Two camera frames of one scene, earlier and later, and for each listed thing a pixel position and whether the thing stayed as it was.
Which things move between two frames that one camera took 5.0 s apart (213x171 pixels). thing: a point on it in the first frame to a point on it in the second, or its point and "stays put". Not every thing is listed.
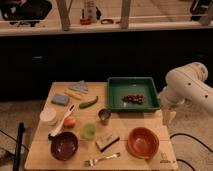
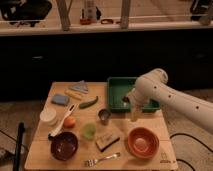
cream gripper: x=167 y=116 to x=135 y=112
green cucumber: x=88 y=103 stays put
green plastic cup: x=89 y=131 stays put
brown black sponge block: x=106 y=141 stays put
